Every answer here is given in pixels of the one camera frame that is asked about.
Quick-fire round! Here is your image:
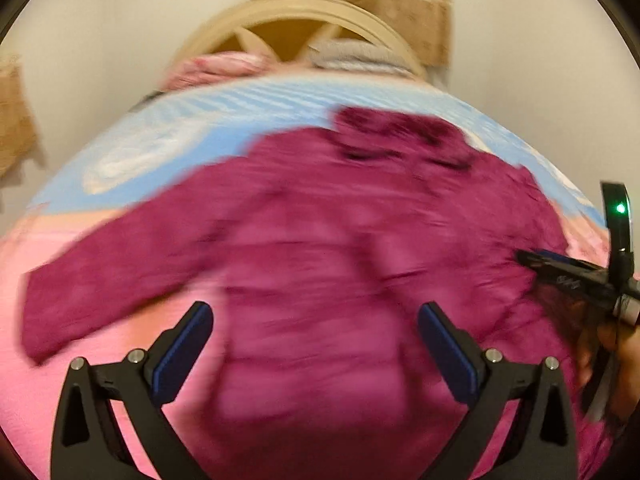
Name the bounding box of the magenta puffer jacket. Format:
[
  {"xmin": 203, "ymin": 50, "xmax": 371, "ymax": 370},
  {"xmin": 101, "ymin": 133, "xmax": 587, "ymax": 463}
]
[{"xmin": 22, "ymin": 107, "xmax": 580, "ymax": 479}]

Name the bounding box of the person's right hand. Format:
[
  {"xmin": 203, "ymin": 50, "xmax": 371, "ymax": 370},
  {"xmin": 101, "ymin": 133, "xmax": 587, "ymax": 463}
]
[{"xmin": 577, "ymin": 323, "xmax": 640, "ymax": 422}]

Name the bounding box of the pink and blue bed blanket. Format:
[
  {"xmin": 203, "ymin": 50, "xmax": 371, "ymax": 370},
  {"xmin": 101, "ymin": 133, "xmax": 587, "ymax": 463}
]
[{"xmin": 1, "ymin": 70, "xmax": 608, "ymax": 479}]

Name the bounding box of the striped grey pillow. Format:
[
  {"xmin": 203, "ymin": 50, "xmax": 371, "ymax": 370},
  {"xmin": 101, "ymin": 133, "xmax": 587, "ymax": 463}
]
[{"xmin": 308, "ymin": 39, "xmax": 416, "ymax": 77}]

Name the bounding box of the cream wooden headboard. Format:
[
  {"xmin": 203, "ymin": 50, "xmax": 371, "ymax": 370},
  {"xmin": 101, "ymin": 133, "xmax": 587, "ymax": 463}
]
[{"xmin": 171, "ymin": 0, "xmax": 426, "ymax": 79}]

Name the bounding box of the folded pink floral blanket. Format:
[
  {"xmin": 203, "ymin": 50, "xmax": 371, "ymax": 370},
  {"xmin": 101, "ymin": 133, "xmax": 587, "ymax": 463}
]
[{"xmin": 160, "ymin": 51, "xmax": 273, "ymax": 92}]

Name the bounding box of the beige curtain on side wall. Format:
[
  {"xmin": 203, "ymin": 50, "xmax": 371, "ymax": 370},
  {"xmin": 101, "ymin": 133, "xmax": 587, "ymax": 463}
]
[{"xmin": 0, "ymin": 56, "xmax": 38, "ymax": 177}]

